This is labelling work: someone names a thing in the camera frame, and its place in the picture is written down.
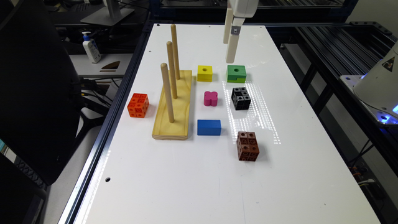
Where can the silver monitor stand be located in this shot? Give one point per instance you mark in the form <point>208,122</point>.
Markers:
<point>109,15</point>

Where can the wooden peg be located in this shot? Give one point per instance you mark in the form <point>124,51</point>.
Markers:
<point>173,84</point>
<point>167,91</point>
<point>175,50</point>

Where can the black aluminium frame rail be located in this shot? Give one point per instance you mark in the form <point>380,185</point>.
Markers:
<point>90,177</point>

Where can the brown interlocking cube block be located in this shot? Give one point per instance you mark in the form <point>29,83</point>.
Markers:
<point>247,146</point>

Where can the rear wooden peg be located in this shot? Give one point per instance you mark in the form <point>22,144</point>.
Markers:
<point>175,50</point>

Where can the middle wooden peg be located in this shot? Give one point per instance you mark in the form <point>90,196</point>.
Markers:
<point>173,84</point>

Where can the white lotion pump bottle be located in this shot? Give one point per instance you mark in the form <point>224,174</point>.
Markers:
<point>91,48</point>

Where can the green block with hole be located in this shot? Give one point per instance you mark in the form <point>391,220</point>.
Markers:
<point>236,73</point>

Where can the orange interlocking cube block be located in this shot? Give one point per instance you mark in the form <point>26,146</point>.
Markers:
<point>138,105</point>

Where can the wooden peg base board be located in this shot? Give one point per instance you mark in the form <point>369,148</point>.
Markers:
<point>178,130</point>

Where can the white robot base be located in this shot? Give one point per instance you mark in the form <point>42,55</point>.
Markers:
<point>377,90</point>

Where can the pink flower block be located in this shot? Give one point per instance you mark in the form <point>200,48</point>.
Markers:
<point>210,98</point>

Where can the front wooden peg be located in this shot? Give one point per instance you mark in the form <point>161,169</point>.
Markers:
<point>167,91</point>

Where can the blue rectangular block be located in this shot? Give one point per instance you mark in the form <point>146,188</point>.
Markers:
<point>208,127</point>

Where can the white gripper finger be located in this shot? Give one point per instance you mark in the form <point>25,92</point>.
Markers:
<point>227,24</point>
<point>233,39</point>

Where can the yellow block with hole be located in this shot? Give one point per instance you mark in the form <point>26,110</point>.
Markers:
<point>204,73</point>

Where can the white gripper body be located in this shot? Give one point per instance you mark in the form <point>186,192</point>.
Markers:
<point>243,8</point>

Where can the black interlocking cube block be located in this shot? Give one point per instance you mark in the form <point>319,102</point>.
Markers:
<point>240,98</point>

